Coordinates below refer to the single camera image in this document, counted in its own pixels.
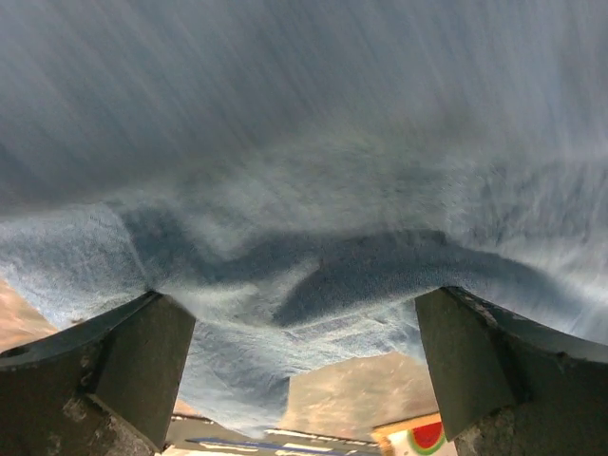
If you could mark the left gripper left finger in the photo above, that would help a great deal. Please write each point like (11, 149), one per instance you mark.
(107, 386)

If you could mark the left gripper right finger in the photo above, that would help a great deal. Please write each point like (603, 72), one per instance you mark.
(506, 385)

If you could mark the blue cloth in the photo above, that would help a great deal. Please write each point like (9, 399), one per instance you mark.
(294, 173)

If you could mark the burlap watermelon canvas bag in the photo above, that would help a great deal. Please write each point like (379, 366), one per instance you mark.
(419, 436)

